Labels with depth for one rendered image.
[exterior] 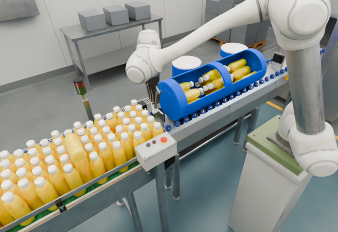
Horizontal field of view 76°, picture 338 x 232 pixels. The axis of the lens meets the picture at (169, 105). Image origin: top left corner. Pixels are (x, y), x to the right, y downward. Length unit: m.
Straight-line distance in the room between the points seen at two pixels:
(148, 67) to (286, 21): 0.46
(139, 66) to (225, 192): 1.76
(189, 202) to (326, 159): 1.44
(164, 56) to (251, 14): 0.35
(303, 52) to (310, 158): 0.44
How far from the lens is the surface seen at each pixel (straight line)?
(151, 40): 0.95
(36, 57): 4.46
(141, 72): 0.80
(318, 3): 0.72
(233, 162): 2.55
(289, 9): 0.71
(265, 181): 1.46
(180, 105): 1.34
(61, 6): 4.35
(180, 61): 2.12
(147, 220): 2.16
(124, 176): 1.31
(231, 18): 0.91
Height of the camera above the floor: 1.94
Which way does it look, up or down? 37 degrees down
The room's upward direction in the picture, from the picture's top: 3 degrees counter-clockwise
